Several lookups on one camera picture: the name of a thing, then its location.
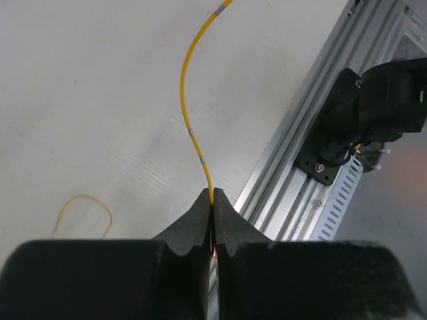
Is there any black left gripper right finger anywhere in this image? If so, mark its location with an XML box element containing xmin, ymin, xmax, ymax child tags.
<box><xmin>213</xmin><ymin>189</ymin><xmax>425</xmax><ymax>319</ymax></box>

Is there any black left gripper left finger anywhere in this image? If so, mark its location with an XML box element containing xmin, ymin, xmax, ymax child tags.
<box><xmin>1</xmin><ymin>190</ymin><xmax>211</xmax><ymax>319</ymax></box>

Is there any yellow orange cable bundle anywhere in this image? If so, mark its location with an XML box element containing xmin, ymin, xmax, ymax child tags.
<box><xmin>179</xmin><ymin>0</ymin><xmax>234</xmax><ymax>205</ymax></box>

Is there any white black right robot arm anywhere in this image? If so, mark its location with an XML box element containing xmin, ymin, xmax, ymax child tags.
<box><xmin>317</xmin><ymin>58</ymin><xmax>426</xmax><ymax>167</ymax></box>

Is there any aluminium front rail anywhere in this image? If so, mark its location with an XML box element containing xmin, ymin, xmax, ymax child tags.
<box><xmin>235</xmin><ymin>1</ymin><xmax>426</xmax><ymax>241</ymax></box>

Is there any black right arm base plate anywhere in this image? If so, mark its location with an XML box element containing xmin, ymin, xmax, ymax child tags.
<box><xmin>295</xmin><ymin>68</ymin><xmax>360</xmax><ymax>186</ymax></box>

